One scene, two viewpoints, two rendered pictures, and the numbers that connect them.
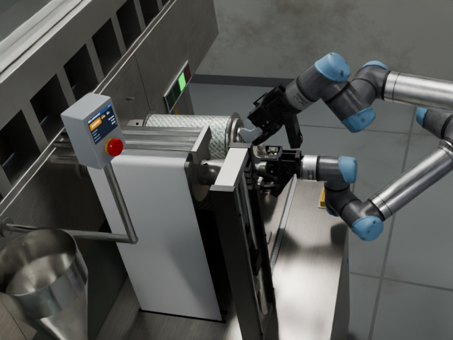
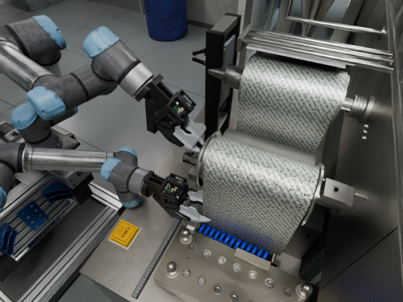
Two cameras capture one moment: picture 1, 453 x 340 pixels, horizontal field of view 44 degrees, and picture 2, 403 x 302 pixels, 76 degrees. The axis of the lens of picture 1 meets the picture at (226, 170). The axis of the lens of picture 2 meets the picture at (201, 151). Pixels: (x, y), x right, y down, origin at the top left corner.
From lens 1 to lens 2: 1.74 m
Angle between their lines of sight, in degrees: 95
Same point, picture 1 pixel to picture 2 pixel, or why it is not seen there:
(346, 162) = (113, 160)
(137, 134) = (307, 56)
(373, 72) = (53, 79)
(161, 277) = not seen: hidden behind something
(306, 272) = (178, 172)
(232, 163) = (223, 24)
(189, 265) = not seen: hidden behind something
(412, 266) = not seen: outside the picture
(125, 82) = (379, 188)
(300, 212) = (158, 229)
